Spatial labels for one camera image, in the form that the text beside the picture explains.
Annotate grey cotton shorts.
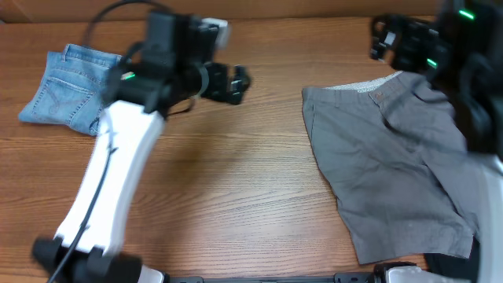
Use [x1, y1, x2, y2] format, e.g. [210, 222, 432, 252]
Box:
[302, 72, 482, 264]

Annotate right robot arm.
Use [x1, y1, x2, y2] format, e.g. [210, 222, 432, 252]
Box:
[369, 1, 502, 282]

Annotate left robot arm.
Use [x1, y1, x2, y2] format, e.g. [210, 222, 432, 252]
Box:
[32, 10, 251, 283]

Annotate folded blue denim jeans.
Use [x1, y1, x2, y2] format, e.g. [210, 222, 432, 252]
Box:
[18, 44, 122, 136]

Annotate brown cardboard backdrop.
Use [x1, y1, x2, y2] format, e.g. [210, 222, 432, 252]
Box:
[1, 0, 441, 23]

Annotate black t-shirt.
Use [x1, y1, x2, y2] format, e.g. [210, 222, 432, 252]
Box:
[424, 237, 480, 282]

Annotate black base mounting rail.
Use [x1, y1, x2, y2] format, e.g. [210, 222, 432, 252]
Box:
[168, 272, 371, 283]

